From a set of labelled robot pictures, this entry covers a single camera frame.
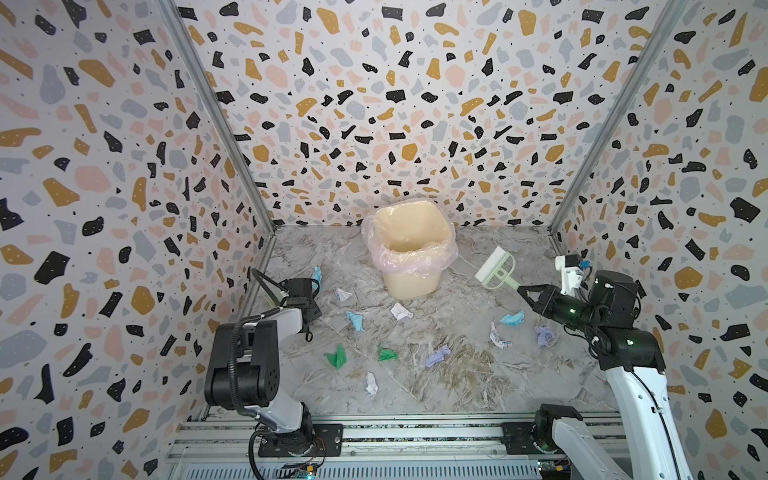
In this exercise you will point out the pink plastic bin liner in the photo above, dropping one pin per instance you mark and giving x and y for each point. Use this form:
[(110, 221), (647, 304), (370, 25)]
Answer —
[(408, 255)]

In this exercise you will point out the light blue scrap far left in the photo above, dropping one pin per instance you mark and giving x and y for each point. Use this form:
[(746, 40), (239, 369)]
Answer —
[(317, 278)]

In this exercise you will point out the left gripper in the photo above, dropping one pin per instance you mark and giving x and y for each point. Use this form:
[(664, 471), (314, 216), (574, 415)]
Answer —
[(310, 308)]

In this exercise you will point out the green hand brush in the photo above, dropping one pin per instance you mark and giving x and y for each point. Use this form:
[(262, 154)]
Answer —
[(497, 271)]

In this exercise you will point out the cyan scrap right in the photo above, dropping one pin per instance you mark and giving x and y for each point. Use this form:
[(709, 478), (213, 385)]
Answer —
[(513, 319)]

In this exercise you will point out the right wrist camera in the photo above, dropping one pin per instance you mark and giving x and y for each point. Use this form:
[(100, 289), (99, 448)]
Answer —
[(574, 270)]

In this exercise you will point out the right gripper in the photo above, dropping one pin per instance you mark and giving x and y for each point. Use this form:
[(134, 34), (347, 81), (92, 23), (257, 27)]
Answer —
[(541, 303)]

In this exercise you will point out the lavender scrap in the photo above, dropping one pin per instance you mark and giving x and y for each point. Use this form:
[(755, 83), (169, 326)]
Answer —
[(546, 337), (437, 356)]

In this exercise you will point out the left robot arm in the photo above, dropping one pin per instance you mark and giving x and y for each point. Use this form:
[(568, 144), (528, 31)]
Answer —
[(243, 375)]

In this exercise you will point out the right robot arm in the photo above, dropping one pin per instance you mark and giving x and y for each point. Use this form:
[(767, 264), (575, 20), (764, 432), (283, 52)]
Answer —
[(633, 364)]

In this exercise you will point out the white scrap near left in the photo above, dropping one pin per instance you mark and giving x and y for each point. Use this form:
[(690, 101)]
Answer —
[(342, 295)]

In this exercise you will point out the corner aluminium post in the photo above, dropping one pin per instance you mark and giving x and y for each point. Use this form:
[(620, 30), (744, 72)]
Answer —
[(668, 18), (187, 52)]

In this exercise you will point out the left corner aluminium post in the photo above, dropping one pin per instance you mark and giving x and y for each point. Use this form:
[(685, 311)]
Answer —
[(187, 52)]

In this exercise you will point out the white printed scrap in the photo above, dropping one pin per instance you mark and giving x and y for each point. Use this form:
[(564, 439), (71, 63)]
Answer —
[(496, 338)]

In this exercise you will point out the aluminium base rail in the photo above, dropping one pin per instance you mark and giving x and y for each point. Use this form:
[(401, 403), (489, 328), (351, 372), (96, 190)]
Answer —
[(409, 446)]

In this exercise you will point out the green scrap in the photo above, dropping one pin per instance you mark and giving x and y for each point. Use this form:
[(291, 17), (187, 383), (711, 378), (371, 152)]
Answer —
[(337, 359), (386, 354)]

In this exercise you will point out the white scrap front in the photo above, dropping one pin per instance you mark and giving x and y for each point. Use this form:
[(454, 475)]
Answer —
[(371, 384)]

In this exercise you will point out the green scrap centre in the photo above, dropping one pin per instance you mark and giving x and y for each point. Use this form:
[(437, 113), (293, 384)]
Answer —
[(386, 354)]

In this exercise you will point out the light blue scrap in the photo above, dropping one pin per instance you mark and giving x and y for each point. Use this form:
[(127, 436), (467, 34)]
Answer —
[(317, 278), (356, 320)]

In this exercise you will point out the light blue scrap centre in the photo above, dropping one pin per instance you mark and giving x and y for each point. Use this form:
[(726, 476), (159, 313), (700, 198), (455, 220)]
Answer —
[(356, 320)]

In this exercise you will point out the cream trash bin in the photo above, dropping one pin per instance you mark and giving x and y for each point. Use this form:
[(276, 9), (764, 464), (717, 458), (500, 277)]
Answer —
[(411, 249)]

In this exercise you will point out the white scrap centre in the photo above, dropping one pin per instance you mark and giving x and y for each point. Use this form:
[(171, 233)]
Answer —
[(400, 312)]

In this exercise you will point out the green scrap left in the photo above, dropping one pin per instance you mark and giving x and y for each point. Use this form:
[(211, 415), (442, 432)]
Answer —
[(337, 359)]

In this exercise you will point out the right corner aluminium post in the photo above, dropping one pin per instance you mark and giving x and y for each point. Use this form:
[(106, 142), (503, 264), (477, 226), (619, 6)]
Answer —
[(668, 18)]

